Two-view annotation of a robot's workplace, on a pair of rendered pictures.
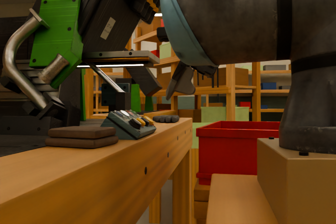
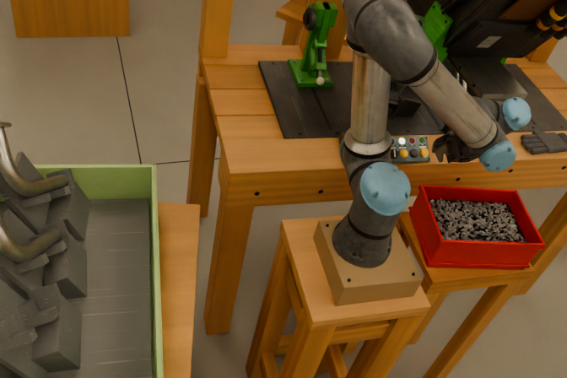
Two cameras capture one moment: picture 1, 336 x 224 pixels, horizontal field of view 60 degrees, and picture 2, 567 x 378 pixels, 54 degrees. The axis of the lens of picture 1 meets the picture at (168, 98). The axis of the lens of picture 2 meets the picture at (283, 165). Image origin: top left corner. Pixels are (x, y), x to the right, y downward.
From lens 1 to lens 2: 1.41 m
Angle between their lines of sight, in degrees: 67
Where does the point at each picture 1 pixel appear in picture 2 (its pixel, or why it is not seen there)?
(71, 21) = (434, 40)
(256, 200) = not seen: hidden behind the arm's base
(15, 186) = (278, 166)
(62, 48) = not seen: hidden behind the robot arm
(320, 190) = (319, 234)
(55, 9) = (434, 19)
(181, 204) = (553, 224)
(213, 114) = not seen: outside the picture
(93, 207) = (314, 182)
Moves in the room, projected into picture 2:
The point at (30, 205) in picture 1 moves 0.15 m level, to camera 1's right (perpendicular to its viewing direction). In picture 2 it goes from (278, 174) to (299, 212)
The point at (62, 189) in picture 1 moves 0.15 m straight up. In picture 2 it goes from (294, 174) to (304, 135)
